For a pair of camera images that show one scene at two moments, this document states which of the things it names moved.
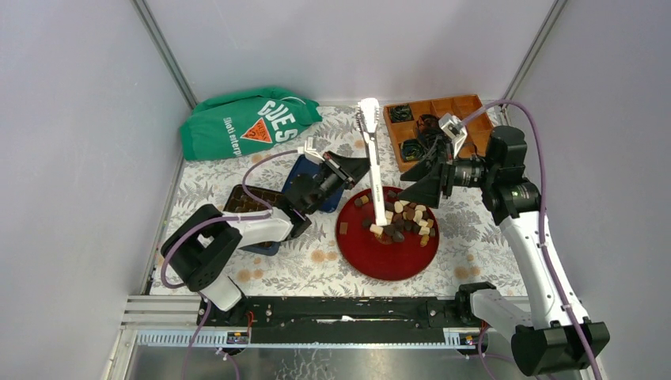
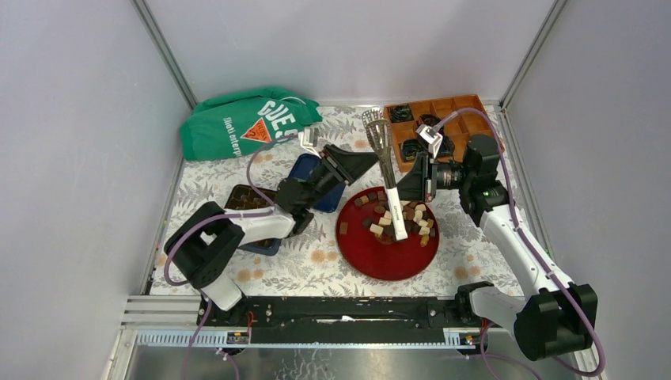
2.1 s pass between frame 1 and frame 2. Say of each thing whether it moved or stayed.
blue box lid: stayed
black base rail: stayed
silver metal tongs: moved
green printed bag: stayed
